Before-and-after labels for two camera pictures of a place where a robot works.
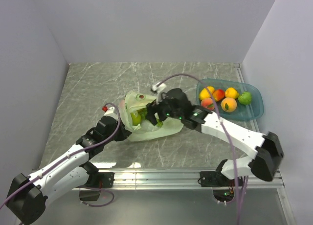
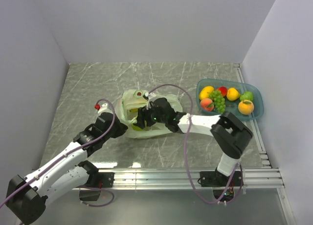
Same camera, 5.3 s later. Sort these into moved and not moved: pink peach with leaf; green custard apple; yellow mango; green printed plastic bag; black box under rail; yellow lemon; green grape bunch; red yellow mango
Moved: green grape bunch; red yellow mango
Not moved: yellow lemon; black box under rail; yellow mango; pink peach with leaf; green custard apple; green printed plastic bag
